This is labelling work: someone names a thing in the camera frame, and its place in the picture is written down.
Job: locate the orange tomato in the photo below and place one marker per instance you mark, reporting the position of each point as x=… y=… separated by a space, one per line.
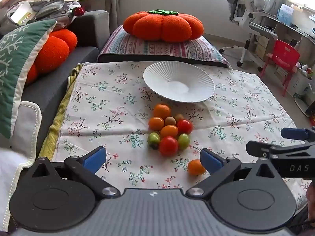
x=170 y=130
x=156 y=123
x=195 y=168

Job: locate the pile of clothes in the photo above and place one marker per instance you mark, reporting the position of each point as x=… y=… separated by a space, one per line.
x=24 y=13

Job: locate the wooden desk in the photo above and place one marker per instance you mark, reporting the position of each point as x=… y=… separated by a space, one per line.
x=300 y=34

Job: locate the orange cushion on sofa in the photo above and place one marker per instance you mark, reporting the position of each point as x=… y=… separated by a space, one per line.
x=54 y=52

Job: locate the orange pumpkin cushion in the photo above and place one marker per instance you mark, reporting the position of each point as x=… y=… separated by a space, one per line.
x=162 y=25

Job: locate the yellow green cloth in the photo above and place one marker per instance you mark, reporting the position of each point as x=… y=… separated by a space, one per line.
x=49 y=144

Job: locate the floral tablecloth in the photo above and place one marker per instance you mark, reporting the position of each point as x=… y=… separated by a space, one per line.
x=111 y=105

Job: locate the striped patterned pillow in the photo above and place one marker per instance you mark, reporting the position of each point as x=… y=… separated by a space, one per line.
x=122 y=46

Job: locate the red strawberry plush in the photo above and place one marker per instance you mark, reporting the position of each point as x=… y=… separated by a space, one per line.
x=78 y=11

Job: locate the red plastic child chair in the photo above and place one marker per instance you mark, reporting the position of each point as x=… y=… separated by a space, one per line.
x=284 y=56

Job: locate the large red tomato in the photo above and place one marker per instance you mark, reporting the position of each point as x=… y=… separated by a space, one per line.
x=168 y=146

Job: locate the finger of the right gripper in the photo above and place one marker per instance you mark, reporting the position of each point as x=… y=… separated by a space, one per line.
x=258 y=149
x=298 y=134

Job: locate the brown kiwi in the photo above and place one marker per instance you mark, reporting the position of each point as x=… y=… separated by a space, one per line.
x=179 y=117
x=169 y=121

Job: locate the red orange box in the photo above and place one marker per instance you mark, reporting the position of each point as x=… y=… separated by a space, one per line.
x=310 y=112

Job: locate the grey sofa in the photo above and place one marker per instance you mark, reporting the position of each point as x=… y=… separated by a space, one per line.
x=92 y=31

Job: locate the white office chair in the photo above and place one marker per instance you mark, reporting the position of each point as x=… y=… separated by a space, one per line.
x=245 y=13

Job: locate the green snowflake pillow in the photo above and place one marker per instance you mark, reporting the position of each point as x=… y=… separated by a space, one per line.
x=19 y=49

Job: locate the white ribbed plate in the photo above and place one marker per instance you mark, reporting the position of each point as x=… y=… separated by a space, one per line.
x=178 y=81

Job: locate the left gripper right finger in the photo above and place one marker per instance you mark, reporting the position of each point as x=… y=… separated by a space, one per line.
x=222 y=171

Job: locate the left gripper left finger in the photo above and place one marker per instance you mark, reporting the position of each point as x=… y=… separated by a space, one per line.
x=84 y=169

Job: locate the green tomato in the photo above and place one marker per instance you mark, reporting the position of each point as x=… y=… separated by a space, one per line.
x=183 y=141
x=153 y=140

